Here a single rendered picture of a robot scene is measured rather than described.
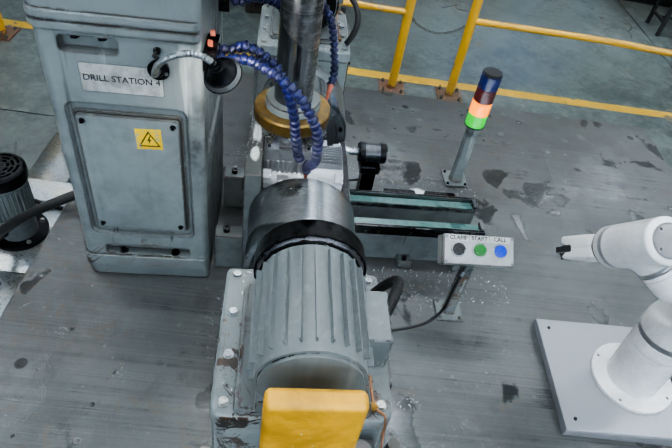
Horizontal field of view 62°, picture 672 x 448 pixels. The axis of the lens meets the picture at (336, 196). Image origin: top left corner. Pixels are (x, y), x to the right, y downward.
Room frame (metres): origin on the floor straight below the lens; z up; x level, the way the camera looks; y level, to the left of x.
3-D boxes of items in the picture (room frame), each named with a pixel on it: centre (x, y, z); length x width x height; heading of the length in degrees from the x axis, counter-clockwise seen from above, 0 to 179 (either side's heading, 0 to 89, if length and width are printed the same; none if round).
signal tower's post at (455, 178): (1.50, -0.39, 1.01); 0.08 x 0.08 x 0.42; 9
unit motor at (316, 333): (0.49, -0.03, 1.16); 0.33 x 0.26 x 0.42; 9
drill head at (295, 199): (0.81, 0.05, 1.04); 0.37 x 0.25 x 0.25; 9
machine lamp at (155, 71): (0.85, 0.29, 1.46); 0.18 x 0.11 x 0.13; 99
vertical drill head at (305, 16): (1.11, 0.14, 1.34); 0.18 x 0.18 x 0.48
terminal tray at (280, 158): (1.11, 0.14, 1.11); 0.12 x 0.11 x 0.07; 99
